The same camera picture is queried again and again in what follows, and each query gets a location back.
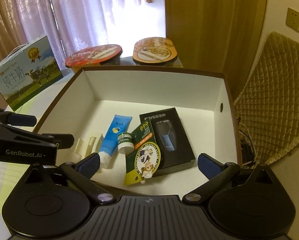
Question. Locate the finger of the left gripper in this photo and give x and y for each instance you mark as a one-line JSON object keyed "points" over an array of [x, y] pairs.
{"points": [[61, 140], [15, 119]]}

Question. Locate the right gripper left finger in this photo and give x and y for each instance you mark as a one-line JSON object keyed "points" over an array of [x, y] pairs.
{"points": [[81, 173]]}

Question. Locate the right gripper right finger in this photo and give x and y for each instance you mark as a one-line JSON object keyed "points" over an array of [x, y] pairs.
{"points": [[218, 174]]}

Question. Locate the checkered tablecloth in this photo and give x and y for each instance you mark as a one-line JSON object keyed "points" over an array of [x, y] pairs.
{"points": [[9, 172]]}

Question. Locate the blue milk carton box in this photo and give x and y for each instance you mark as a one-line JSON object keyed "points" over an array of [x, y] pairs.
{"points": [[27, 70]]}

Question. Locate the black shaver box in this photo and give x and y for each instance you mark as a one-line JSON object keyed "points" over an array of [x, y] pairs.
{"points": [[171, 138]]}

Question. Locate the small green white jar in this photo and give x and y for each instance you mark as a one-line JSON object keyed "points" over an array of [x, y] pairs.
{"points": [[125, 144]]}

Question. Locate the blue white cream tube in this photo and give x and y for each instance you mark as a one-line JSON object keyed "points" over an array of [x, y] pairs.
{"points": [[119, 124]]}

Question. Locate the green round-label packet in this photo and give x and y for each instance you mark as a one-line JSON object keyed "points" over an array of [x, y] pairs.
{"points": [[144, 161]]}

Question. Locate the brown cardboard box white inside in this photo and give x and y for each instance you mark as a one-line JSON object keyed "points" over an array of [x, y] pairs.
{"points": [[88, 102]]}

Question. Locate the quilted tan chair cushion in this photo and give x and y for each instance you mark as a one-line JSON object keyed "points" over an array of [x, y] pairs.
{"points": [[268, 105]]}

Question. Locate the red instant meal bowl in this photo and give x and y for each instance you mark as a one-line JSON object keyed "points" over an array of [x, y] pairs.
{"points": [[109, 54]]}

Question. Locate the orange instant meal bowl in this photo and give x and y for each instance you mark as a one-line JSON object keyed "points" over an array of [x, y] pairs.
{"points": [[154, 51]]}

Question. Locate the pink sheer curtain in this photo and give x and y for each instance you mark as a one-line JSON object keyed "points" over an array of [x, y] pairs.
{"points": [[70, 25]]}

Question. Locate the brown wooden wardrobe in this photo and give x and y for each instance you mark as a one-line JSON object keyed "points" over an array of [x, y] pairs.
{"points": [[219, 36]]}

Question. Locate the beige wall socket plate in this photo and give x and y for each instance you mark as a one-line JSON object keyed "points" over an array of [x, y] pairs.
{"points": [[292, 19]]}

